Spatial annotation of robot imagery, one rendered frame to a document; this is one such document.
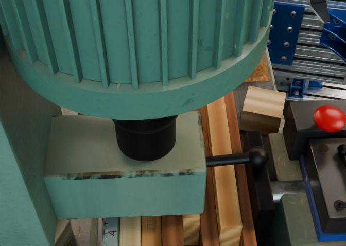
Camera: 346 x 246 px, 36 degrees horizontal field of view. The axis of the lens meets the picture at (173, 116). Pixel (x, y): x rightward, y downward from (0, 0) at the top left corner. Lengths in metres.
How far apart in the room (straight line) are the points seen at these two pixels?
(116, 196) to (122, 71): 0.20
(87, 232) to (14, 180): 0.31
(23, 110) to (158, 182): 0.13
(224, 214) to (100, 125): 0.14
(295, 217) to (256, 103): 0.17
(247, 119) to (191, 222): 0.17
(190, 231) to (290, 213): 0.10
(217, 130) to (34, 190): 0.21
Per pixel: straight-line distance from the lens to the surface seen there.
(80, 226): 0.69
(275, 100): 0.63
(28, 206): 0.42
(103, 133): 0.47
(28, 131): 0.41
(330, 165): 0.51
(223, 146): 0.54
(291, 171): 0.54
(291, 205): 0.52
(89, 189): 0.46
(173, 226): 0.51
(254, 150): 0.48
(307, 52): 1.29
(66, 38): 0.27
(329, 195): 0.49
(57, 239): 0.65
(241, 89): 0.69
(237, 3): 0.28
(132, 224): 0.51
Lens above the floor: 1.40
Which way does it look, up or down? 49 degrees down
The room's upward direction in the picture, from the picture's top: 1 degrees counter-clockwise
